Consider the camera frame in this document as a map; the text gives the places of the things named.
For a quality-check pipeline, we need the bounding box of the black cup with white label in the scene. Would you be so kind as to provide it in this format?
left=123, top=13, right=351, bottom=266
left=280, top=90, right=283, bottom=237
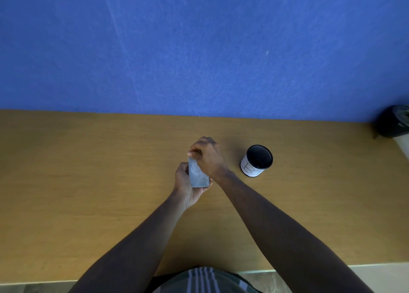
left=240, top=145, right=274, bottom=178

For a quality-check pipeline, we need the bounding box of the grey striped shirt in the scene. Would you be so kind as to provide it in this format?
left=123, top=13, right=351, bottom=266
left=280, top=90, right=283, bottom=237
left=148, top=267, right=264, bottom=293

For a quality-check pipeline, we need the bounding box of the person's left forearm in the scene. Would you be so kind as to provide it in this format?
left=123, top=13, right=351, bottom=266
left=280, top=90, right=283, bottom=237
left=68, top=191, right=188, bottom=293

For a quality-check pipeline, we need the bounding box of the black bin with liner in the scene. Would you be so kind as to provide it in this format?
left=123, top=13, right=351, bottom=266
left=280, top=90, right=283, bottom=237
left=374, top=104, right=409, bottom=140

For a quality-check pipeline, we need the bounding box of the person's right forearm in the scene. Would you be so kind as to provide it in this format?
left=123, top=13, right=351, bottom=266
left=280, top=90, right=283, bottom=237
left=212, top=169, right=375, bottom=293

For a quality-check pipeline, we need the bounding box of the grey smartphone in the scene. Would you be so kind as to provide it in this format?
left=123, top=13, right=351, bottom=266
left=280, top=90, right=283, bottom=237
left=188, top=157, right=210, bottom=188

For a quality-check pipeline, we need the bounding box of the person's right hand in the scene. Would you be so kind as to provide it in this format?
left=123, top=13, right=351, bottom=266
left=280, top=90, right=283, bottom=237
left=187, top=136, right=231, bottom=183

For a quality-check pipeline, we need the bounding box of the person's left hand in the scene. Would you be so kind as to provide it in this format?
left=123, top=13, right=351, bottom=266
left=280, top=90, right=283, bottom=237
left=174, top=162, right=213, bottom=209

